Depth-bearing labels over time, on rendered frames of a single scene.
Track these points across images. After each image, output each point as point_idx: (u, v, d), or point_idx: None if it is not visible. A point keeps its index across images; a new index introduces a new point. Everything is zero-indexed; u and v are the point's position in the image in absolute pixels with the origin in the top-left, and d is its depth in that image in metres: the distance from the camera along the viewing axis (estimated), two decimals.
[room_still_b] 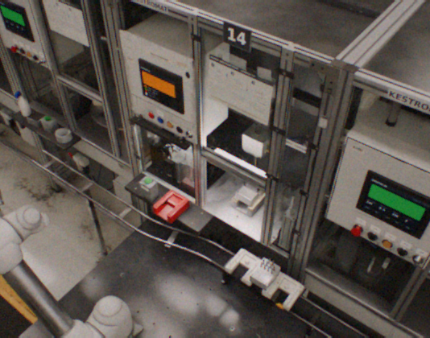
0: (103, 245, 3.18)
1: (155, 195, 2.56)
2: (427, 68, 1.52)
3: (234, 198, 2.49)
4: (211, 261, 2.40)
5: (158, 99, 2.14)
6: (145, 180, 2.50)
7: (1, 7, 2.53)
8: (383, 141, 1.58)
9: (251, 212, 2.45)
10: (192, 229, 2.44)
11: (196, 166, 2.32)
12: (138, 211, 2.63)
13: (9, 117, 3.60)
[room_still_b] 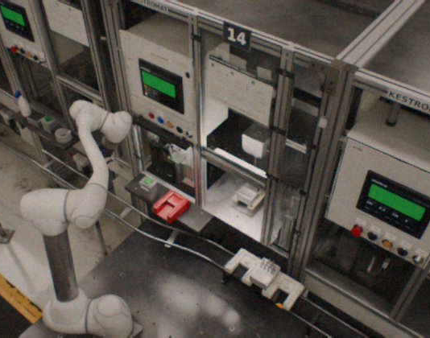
0: (103, 245, 3.18)
1: (155, 195, 2.56)
2: (427, 68, 1.52)
3: (234, 198, 2.49)
4: (211, 261, 2.40)
5: (158, 99, 2.14)
6: (145, 180, 2.50)
7: (1, 7, 2.53)
8: (383, 141, 1.58)
9: (251, 212, 2.45)
10: (192, 229, 2.44)
11: (196, 166, 2.32)
12: (138, 211, 2.63)
13: (9, 117, 3.60)
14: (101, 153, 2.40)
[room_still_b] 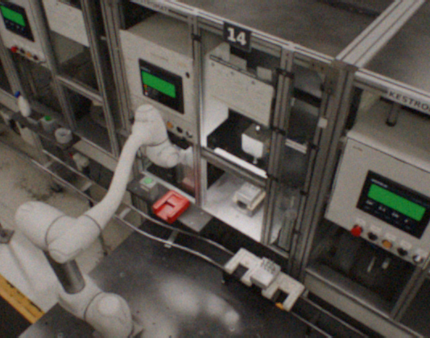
0: (103, 245, 3.18)
1: (155, 195, 2.56)
2: (427, 68, 1.52)
3: (234, 198, 2.49)
4: (211, 261, 2.40)
5: (158, 99, 2.14)
6: (145, 180, 2.50)
7: (1, 7, 2.53)
8: (383, 141, 1.58)
9: (251, 212, 2.45)
10: (192, 229, 2.44)
11: (196, 166, 2.32)
12: (138, 211, 2.63)
13: (9, 117, 3.60)
14: None
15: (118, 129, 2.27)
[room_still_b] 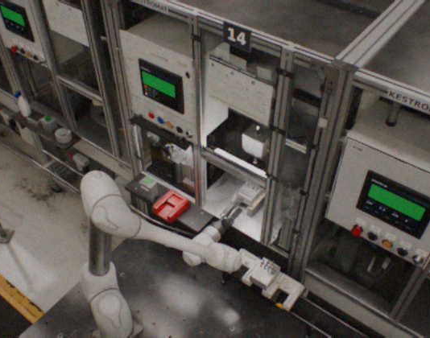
0: None
1: (155, 195, 2.56)
2: (427, 68, 1.52)
3: (234, 198, 2.49)
4: None
5: (158, 99, 2.14)
6: (145, 180, 2.50)
7: (1, 7, 2.53)
8: (383, 141, 1.58)
9: (251, 212, 2.45)
10: (192, 229, 2.44)
11: (196, 166, 2.32)
12: (138, 211, 2.63)
13: (9, 117, 3.60)
14: None
15: (238, 199, 2.37)
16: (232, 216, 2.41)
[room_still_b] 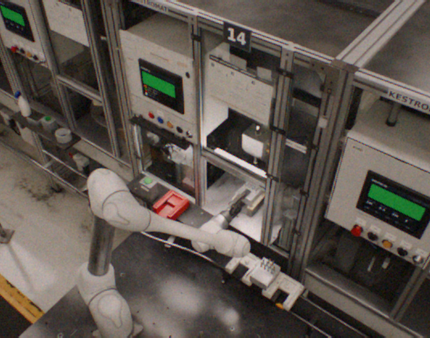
0: None
1: (155, 195, 2.56)
2: (427, 68, 1.52)
3: (234, 198, 2.49)
4: (211, 261, 2.40)
5: (158, 99, 2.14)
6: (145, 180, 2.50)
7: (1, 7, 2.53)
8: (383, 141, 1.58)
9: (251, 212, 2.45)
10: None
11: (196, 166, 2.32)
12: None
13: (9, 117, 3.60)
14: None
15: (246, 191, 2.44)
16: (239, 204, 2.46)
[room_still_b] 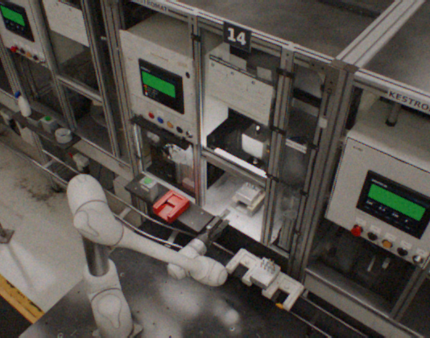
0: None
1: (155, 195, 2.56)
2: (427, 68, 1.52)
3: (234, 198, 2.49)
4: None
5: (158, 99, 2.14)
6: (145, 180, 2.50)
7: (1, 7, 2.53)
8: (383, 141, 1.58)
9: (251, 212, 2.45)
10: (192, 229, 2.44)
11: (196, 166, 2.32)
12: (138, 211, 2.63)
13: (9, 117, 3.60)
14: None
15: (225, 212, 2.33)
16: (219, 228, 2.37)
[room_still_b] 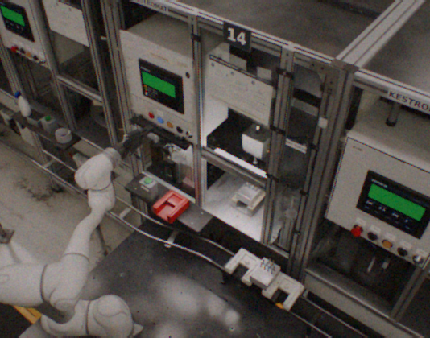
0: (103, 245, 3.18)
1: (155, 195, 2.56)
2: (427, 68, 1.52)
3: (234, 198, 2.49)
4: (211, 261, 2.40)
5: (158, 99, 2.14)
6: (145, 180, 2.50)
7: (1, 7, 2.53)
8: (383, 141, 1.58)
9: (251, 212, 2.45)
10: (192, 229, 2.44)
11: (196, 166, 2.32)
12: (138, 211, 2.63)
13: (9, 117, 3.60)
14: None
15: (147, 127, 2.20)
16: (140, 135, 2.18)
